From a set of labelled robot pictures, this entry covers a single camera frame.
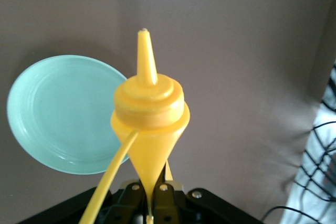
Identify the brown table cloth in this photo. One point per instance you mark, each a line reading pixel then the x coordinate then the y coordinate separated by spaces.
pixel 236 51

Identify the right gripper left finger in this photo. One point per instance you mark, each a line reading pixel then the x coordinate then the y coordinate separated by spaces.
pixel 128 203

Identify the yellow squeeze bottle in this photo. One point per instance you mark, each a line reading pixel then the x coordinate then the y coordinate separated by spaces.
pixel 149 98

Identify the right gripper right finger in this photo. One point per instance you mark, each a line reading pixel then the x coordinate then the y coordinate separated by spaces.
pixel 168 208

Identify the mint green plate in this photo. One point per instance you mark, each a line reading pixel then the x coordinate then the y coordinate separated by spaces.
pixel 57 108

